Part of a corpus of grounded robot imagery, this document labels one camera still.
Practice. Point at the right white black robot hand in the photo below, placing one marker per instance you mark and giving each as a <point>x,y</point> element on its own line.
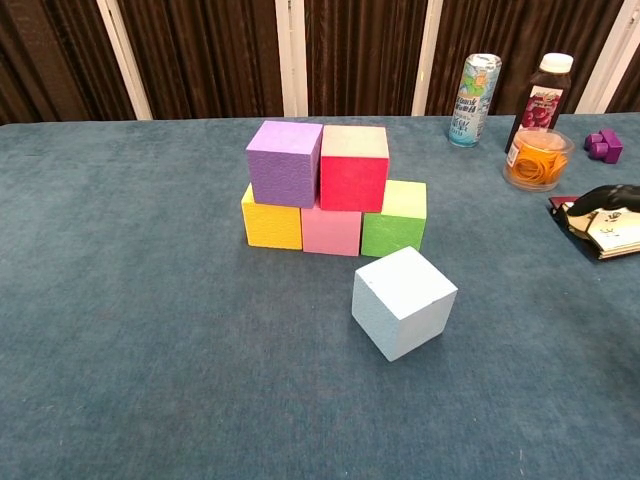
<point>610,197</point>

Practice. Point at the green foam cube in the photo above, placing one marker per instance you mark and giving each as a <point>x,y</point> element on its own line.
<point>395,230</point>

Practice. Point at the light blue foam cube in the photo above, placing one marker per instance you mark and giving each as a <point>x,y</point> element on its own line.
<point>402,302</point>

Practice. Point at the red foam cube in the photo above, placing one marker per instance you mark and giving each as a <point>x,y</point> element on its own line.
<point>355,185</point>

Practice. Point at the purple foam cube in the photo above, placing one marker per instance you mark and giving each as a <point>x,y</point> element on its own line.
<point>285,175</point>

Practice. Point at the yellow foam cube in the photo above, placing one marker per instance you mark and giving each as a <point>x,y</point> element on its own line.
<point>270,227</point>

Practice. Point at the red paper folding fan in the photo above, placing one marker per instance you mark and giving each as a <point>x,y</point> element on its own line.
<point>607,235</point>

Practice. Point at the purple toy brick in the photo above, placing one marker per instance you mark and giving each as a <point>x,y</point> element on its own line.
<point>605,147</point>

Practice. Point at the orange lidded cup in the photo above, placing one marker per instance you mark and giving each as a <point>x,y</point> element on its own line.
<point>537,160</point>

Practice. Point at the dark juice bottle white cap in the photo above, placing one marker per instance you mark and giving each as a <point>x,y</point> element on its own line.
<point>545,100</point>

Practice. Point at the white green drink can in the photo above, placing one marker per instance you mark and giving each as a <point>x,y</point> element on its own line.
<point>472,105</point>

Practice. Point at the pink foam cube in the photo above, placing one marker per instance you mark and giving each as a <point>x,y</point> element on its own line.
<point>330,232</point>

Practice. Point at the dark brown curtain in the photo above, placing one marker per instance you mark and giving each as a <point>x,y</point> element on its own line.
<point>360,55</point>

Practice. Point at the teal table cloth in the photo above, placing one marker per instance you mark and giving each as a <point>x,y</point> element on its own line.
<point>125,300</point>

